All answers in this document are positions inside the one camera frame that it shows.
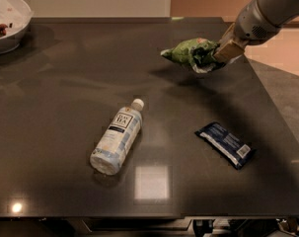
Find green jalapeno chip bag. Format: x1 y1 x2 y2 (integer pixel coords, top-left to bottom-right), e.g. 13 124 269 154
160 38 224 73

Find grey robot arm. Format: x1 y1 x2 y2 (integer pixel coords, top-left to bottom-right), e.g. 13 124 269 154
214 0 299 63

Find dark blue snack packet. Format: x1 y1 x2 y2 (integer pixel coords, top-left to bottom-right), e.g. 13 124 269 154
194 122 256 170

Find white tea bottle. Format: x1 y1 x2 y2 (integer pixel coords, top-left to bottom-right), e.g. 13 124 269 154
90 99 144 176

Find white bowl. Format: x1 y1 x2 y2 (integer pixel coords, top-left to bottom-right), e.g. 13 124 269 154
0 0 34 54

